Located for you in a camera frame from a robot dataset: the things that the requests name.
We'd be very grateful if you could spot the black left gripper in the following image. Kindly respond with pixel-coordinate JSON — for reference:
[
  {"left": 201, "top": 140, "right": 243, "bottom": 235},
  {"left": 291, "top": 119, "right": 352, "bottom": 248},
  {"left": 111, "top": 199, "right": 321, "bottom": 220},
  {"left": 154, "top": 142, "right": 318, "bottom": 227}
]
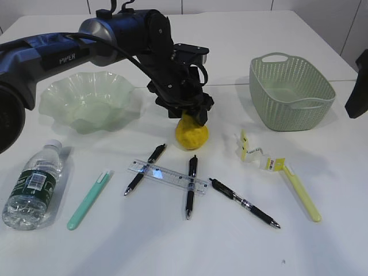
[{"left": 147, "top": 77, "right": 214, "bottom": 126}]

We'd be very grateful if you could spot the yellow pear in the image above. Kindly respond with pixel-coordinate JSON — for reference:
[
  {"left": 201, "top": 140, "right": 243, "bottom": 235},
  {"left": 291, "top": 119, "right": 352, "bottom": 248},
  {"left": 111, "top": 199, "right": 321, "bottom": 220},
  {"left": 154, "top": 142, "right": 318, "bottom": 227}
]
[{"left": 175, "top": 113, "right": 209, "bottom": 150}]

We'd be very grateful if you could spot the waste paper label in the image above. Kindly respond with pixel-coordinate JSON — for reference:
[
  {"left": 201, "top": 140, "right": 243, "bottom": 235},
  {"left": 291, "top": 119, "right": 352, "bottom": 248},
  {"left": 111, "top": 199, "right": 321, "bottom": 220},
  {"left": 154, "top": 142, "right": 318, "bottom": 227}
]
[{"left": 239, "top": 129, "right": 285, "bottom": 172}]

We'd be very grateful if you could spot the yellow pen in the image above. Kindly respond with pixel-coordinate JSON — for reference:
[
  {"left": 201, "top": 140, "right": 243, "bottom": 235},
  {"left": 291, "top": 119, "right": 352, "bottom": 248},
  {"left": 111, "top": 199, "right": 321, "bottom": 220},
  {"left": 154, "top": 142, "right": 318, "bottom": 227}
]
[{"left": 283, "top": 164, "right": 322, "bottom": 223}]

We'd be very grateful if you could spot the mint green pen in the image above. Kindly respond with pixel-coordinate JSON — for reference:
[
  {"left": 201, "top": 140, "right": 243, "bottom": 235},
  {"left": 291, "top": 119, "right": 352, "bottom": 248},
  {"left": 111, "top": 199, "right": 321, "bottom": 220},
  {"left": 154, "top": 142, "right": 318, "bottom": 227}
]
[{"left": 67, "top": 170, "right": 112, "bottom": 231}]

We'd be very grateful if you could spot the clear plastic water bottle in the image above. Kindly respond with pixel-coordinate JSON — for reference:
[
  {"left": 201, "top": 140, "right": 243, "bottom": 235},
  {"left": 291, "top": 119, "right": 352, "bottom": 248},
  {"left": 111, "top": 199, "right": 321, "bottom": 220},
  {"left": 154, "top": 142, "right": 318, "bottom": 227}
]
[{"left": 2, "top": 140, "right": 62, "bottom": 231}]

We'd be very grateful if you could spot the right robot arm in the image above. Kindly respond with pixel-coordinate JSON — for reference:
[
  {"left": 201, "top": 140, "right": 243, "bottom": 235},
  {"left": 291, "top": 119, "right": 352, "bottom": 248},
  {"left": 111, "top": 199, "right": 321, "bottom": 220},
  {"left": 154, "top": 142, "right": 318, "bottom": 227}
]
[{"left": 345, "top": 49, "right": 368, "bottom": 118}]

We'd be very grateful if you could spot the blue left robot arm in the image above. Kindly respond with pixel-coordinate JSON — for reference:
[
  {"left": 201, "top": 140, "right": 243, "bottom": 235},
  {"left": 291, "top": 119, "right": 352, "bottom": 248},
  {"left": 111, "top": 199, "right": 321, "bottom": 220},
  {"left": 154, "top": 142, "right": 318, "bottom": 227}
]
[{"left": 1, "top": 9, "right": 214, "bottom": 151}]

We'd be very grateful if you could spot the black pen under ruler middle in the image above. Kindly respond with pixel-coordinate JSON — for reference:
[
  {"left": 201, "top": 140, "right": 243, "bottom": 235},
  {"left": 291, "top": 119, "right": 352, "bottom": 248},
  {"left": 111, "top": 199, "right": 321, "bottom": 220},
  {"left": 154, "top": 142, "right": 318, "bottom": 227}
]
[{"left": 186, "top": 155, "right": 198, "bottom": 220}]

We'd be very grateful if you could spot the black pen under ruler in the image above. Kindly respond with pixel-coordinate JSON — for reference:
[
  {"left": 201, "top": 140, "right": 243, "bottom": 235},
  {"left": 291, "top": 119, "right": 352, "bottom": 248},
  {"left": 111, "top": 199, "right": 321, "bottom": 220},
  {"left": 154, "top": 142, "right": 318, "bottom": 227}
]
[
  {"left": 186, "top": 155, "right": 198, "bottom": 220},
  {"left": 124, "top": 144, "right": 166, "bottom": 196}
]

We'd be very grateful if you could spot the black pen under ruler left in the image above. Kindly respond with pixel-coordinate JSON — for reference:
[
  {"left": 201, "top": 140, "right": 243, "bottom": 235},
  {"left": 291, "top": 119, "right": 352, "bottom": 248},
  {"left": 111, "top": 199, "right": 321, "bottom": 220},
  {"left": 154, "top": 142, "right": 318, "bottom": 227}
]
[{"left": 124, "top": 144, "right": 166, "bottom": 196}]

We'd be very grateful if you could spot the clear plastic ruler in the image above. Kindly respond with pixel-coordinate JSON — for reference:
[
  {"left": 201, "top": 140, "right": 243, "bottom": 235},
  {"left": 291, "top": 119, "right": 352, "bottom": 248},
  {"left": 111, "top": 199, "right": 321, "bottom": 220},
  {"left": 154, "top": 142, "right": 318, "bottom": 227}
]
[{"left": 128, "top": 159, "right": 210, "bottom": 196}]

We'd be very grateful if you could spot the black pen right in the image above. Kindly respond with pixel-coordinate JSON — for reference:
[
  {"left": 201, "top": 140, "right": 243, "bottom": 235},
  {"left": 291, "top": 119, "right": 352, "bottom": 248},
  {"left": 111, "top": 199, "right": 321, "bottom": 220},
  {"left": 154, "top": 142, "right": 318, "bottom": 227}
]
[{"left": 209, "top": 178, "right": 281, "bottom": 229}]

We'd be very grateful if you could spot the green woven plastic basket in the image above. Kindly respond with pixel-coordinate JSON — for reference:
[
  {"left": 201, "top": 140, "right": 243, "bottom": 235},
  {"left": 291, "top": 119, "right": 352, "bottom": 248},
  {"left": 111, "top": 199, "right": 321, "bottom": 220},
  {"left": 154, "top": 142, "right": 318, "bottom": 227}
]
[{"left": 249, "top": 52, "right": 336, "bottom": 132}]

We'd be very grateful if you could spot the frosted green wavy plate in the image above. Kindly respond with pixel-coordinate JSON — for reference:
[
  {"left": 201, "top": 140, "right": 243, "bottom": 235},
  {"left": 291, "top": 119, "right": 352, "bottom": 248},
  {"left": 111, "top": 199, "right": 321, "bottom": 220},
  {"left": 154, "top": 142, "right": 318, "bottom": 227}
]
[{"left": 39, "top": 71, "right": 135, "bottom": 134}]

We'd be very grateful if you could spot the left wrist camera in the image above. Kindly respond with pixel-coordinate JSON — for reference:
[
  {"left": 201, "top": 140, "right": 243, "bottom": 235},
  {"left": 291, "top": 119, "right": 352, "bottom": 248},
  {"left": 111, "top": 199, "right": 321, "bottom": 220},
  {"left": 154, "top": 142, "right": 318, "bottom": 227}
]
[{"left": 174, "top": 43, "right": 209, "bottom": 65}]

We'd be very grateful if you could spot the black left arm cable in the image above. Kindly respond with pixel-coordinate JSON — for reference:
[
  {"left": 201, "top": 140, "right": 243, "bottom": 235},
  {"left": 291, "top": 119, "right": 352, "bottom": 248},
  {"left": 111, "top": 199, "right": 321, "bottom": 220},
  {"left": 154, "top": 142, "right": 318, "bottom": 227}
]
[{"left": 67, "top": 33, "right": 209, "bottom": 106}]

